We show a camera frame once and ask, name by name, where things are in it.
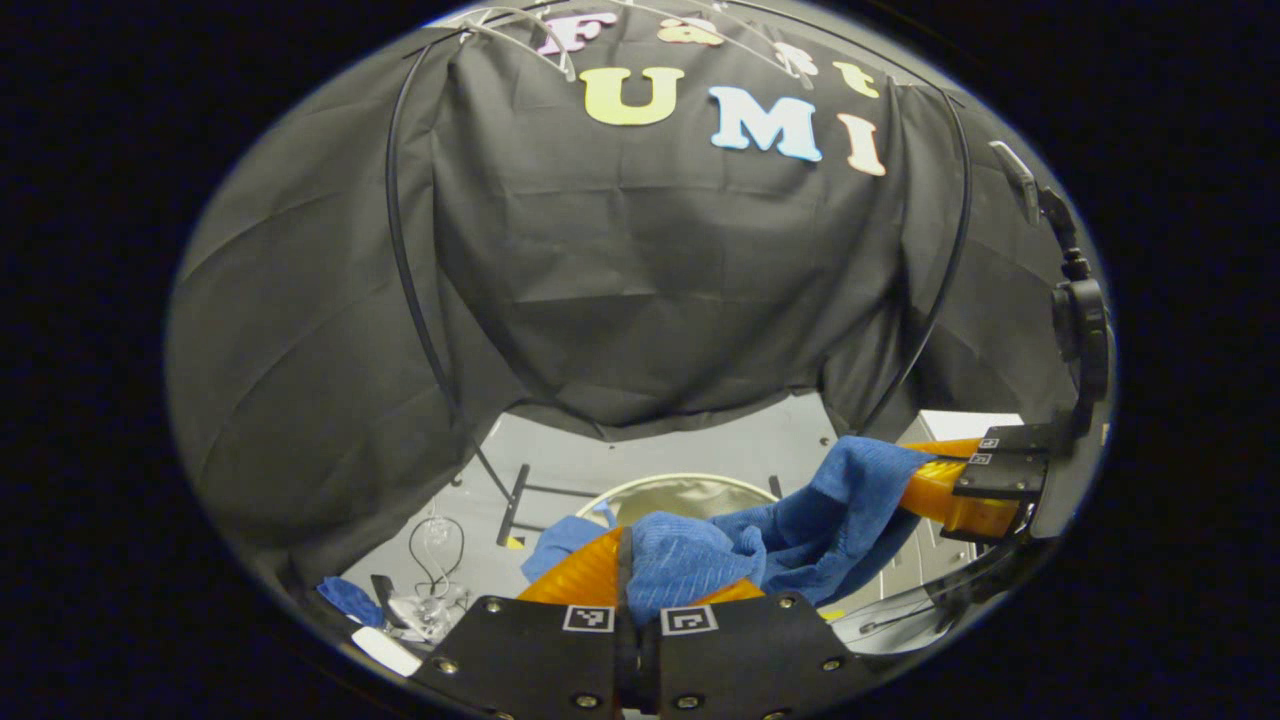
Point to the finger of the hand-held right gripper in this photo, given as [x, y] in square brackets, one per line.
[1000, 478]
[1020, 438]

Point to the blue cloth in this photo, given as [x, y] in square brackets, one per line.
[350, 600]

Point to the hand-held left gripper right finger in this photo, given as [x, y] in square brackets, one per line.
[740, 660]

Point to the small black device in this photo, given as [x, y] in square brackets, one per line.
[385, 595]

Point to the white clothes hanger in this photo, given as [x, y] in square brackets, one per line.
[560, 62]
[790, 65]

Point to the black backdrop cloth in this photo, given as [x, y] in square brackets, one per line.
[650, 280]

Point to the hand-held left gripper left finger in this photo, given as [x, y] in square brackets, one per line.
[540, 660]

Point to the white flat object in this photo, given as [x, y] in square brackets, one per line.
[385, 650]

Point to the round laundry hamper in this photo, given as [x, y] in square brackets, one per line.
[680, 495]

